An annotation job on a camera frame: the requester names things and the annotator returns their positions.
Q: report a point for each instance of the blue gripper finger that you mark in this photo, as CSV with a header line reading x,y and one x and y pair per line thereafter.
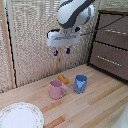
x,y
68,50
55,52

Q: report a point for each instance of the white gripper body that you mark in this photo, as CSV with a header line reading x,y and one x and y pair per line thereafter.
x,y
63,38

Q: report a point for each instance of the bright blue vase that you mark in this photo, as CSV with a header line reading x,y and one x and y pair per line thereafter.
x,y
80,84

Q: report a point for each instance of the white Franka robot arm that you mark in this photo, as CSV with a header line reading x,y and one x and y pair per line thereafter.
x,y
71,13

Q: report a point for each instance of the orange block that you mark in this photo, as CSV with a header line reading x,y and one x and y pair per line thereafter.
x,y
63,79

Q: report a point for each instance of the woven bamboo screen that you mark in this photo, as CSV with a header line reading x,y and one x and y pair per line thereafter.
x,y
31,36

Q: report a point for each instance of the pink mug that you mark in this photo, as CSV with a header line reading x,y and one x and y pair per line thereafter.
x,y
56,90

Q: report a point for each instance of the brown drawer cabinet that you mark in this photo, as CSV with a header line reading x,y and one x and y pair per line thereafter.
x,y
111,50

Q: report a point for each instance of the white patterned plate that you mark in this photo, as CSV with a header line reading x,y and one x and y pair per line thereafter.
x,y
20,116

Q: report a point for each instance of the wooden post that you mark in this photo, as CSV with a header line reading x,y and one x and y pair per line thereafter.
x,y
8,43

